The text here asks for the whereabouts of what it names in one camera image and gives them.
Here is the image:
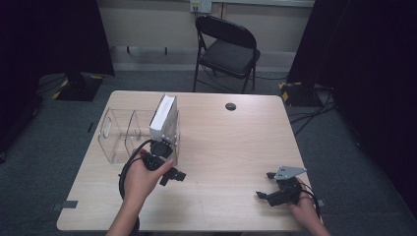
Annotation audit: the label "black floor cables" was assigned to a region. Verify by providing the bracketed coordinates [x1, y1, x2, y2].
[288, 84, 337, 138]

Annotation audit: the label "black folding chair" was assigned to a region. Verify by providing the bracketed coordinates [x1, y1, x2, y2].
[192, 14, 262, 94]

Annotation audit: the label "grey wall cable duct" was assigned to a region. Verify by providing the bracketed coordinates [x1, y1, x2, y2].
[211, 0, 316, 9]

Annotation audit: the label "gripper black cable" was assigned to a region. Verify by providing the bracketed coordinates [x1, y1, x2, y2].
[296, 181, 323, 218]
[118, 139, 155, 236]

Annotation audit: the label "white wall socket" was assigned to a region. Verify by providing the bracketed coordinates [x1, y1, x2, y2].
[189, 0, 213, 15]

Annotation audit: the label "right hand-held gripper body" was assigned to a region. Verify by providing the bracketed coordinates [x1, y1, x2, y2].
[268, 165, 308, 207]

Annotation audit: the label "white book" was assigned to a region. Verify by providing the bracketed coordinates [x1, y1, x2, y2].
[149, 93, 179, 148]

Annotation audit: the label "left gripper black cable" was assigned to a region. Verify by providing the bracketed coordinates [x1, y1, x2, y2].
[118, 139, 155, 236]

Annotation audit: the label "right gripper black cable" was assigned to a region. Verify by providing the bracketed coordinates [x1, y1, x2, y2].
[296, 181, 323, 218]

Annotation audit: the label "person's right hand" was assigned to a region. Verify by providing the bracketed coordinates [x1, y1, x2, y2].
[283, 176, 321, 227]

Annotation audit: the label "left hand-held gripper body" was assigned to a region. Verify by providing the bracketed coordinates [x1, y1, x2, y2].
[141, 139, 175, 172]

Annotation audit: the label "thin black floor cable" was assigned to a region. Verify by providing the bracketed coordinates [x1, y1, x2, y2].
[255, 75, 288, 82]

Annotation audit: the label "person's left hand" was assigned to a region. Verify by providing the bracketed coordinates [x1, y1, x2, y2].
[122, 149, 175, 207]

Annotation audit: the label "black curtain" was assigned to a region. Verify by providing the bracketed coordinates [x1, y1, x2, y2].
[286, 0, 417, 210]
[0, 0, 115, 155]

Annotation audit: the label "clear acrylic organizer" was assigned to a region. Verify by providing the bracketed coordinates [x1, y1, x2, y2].
[97, 107, 182, 167]

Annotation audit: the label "black stand base yellow tape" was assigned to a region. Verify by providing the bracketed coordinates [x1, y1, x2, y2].
[278, 81, 318, 108]
[51, 72, 104, 102]

